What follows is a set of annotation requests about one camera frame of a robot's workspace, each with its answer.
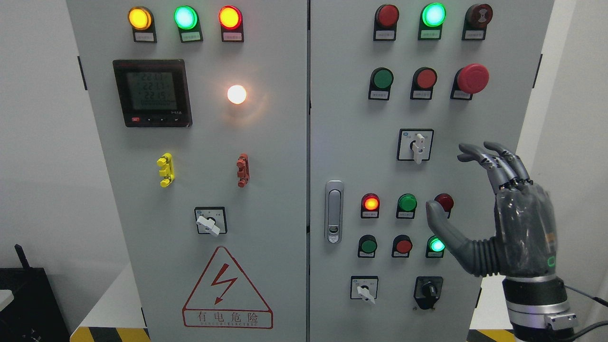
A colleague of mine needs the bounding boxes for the gray robotic hand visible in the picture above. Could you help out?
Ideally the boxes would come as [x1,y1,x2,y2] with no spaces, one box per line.
[426,142,557,278]

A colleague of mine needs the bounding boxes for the lit green indicator lower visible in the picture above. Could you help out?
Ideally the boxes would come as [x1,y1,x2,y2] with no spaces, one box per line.
[425,235,446,258]

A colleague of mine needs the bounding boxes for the red push button lower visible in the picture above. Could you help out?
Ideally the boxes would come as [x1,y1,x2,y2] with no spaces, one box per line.
[391,235,413,258]

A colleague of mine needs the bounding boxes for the red push button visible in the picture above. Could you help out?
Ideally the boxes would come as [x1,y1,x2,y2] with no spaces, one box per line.
[391,235,413,258]
[410,67,438,100]

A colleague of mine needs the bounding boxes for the green indicator middle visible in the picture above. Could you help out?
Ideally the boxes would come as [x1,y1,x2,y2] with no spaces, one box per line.
[396,193,418,219]

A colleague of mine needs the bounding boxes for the green push button lower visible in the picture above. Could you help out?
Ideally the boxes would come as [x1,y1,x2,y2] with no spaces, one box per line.
[357,234,378,258]

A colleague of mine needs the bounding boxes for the green push button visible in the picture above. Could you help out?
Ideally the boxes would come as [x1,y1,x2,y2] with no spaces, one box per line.
[357,234,378,258]
[368,67,394,100]

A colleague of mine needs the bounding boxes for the lit red indicator middle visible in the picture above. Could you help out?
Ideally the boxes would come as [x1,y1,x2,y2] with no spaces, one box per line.
[361,193,380,219]

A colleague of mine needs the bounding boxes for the red emergency stop button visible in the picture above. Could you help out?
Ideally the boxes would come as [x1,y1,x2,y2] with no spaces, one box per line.
[450,63,489,100]

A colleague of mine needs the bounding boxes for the red push button upper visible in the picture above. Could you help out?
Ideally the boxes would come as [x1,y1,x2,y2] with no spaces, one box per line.
[410,67,438,100]

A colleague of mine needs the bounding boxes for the right gray cabinet door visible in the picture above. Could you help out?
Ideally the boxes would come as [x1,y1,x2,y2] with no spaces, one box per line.
[310,0,554,342]

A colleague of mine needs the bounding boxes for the gray cabinet door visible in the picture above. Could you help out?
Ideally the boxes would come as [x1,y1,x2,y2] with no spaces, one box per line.
[67,0,308,342]
[310,0,554,342]

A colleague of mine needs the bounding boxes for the green push button upper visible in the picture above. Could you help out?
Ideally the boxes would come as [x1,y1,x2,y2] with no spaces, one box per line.
[368,67,394,100]

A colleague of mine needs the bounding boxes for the dark red buzzer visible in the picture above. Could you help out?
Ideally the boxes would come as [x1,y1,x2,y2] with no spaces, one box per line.
[462,4,493,41]

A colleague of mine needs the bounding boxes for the top right green indicator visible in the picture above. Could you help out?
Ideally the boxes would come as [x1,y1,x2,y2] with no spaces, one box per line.
[418,2,447,40]

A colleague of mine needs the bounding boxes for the top right red indicator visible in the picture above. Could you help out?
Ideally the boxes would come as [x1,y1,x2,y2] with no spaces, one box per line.
[373,4,399,41]

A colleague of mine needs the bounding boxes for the red electrical hazard sticker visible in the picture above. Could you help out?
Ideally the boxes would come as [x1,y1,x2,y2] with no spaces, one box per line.
[182,246,274,329]

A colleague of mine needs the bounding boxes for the white glowing indicator light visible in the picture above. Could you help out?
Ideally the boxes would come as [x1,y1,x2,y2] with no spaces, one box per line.
[227,85,247,105]

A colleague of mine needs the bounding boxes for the left gray cabinet door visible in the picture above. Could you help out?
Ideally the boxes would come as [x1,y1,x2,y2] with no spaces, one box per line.
[67,0,308,342]

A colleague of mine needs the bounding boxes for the left red indicator light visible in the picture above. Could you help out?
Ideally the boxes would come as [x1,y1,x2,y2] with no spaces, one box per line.
[218,6,245,43]

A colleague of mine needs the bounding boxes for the digital power meter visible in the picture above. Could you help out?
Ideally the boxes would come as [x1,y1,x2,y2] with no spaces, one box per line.
[113,59,192,128]

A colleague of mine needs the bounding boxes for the left green indicator light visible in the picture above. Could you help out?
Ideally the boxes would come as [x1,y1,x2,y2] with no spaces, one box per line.
[173,6,203,43]

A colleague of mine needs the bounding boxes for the yellow indicator light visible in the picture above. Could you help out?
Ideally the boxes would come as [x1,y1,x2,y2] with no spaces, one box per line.
[128,6,158,43]

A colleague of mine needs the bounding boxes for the black box with antenna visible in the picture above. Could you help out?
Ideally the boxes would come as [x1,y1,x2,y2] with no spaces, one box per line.
[0,244,70,342]

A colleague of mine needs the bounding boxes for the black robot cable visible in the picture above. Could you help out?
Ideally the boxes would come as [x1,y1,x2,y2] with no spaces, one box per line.
[564,284,608,342]

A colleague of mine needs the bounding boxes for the black key selector switch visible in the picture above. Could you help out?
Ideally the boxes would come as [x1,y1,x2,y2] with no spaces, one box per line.
[413,276,444,310]

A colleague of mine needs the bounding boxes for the silver door handle lock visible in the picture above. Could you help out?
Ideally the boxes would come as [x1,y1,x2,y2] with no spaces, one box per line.
[324,180,344,243]

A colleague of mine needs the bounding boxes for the left door gray rotary switch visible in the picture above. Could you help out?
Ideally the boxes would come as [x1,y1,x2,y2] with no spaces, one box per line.
[194,207,228,237]

